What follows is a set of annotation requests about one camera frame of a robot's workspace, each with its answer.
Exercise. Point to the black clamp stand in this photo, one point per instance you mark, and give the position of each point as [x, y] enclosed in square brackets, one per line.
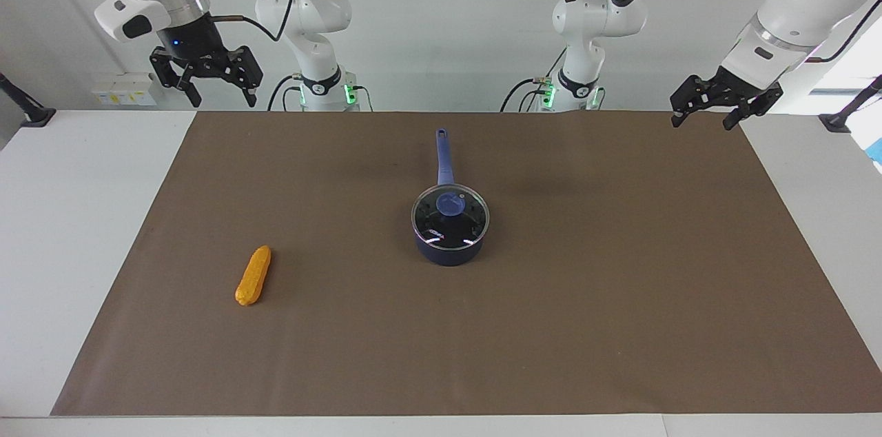
[31, 113]
[844, 116]

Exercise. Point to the light blue object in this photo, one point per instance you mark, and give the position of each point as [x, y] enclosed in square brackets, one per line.
[877, 151]

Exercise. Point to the dark blue saucepan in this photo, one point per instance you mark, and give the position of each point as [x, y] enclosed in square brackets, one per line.
[446, 158]

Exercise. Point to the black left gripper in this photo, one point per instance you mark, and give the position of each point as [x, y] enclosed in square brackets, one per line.
[723, 89]

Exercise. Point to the glass lid with blue knob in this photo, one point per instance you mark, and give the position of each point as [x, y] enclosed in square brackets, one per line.
[450, 215]

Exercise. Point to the yellow toy corn cob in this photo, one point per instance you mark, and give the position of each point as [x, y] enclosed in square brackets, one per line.
[253, 277]

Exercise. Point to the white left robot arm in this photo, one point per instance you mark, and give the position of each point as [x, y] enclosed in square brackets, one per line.
[592, 16]

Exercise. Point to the white wall socket box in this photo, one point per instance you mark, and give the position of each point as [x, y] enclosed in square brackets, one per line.
[124, 91]

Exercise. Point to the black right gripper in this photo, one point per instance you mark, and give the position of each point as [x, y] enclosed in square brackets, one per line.
[196, 41]

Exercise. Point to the brown table mat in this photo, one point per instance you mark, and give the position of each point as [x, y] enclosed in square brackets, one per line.
[441, 340]

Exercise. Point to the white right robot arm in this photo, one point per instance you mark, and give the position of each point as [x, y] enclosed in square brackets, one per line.
[310, 9]

